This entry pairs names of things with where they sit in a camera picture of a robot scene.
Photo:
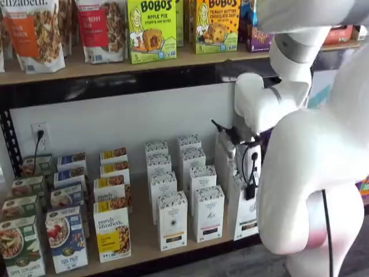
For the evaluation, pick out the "purple Annie's box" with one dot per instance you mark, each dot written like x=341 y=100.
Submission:
x=363 y=190

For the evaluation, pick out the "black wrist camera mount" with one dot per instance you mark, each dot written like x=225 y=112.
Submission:
x=230 y=135

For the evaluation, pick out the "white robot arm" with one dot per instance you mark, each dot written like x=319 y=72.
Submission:
x=317 y=158

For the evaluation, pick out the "green oatmeal box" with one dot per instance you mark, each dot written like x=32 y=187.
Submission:
x=20 y=248
x=17 y=207
x=37 y=166
x=27 y=186

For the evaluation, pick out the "blue Z Bar box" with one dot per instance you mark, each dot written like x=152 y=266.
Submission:
x=256 y=40

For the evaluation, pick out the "black metal shelf rack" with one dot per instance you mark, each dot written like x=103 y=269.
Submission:
x=115 y=86
x=325 y=59

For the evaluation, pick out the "yellow Bobo's peanut butter box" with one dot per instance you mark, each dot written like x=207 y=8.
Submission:
x=216 y=29

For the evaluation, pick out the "green Bobo's apple pie box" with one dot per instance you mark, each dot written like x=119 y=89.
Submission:
x=180 y=23
x=151 y=31

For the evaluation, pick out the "white wall outlet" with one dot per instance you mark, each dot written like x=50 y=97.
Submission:
x=44 y=144

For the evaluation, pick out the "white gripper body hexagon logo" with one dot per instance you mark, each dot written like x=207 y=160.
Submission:
x=249 y=166

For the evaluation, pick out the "blue oatmeal box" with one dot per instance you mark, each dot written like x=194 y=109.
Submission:
x=72 y=160
x=67 y=196
x=70 y=177
x=66 y=239

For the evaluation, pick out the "white box orange strip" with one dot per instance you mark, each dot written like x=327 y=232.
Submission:
x=156 y=147
x=173 y=225
x=162 y=184
x=158 y=164

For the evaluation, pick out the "orange cereal box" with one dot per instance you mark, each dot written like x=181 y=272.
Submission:
x=337 y=34

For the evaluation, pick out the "granola bag orange label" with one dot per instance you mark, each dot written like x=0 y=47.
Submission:
x=31 y=34

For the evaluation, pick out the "granola bag red label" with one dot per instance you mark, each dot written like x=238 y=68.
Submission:
x=101 y=31

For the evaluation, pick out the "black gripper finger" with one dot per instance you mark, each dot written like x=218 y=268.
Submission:
x=251 y=187

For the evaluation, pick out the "purely elizabeth yellow box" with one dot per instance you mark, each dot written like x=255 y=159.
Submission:
x=112 y=236
x=109 y=193
x=113 y=154
x=113 y=168

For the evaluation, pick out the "purely elizabeth granola bag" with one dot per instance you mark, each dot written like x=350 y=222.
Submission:
x=69 y=26
x=2 y=43

